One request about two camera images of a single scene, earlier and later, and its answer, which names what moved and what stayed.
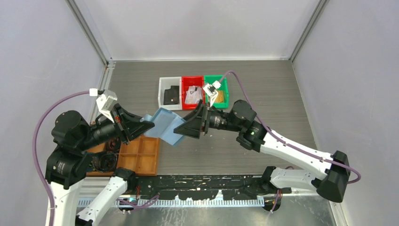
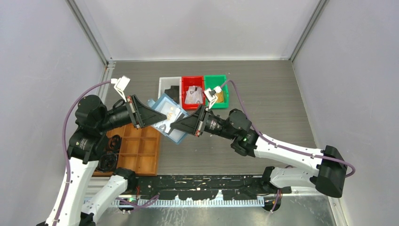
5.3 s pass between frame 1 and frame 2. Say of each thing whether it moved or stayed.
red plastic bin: stayed
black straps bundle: stayed
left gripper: moved
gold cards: stayed
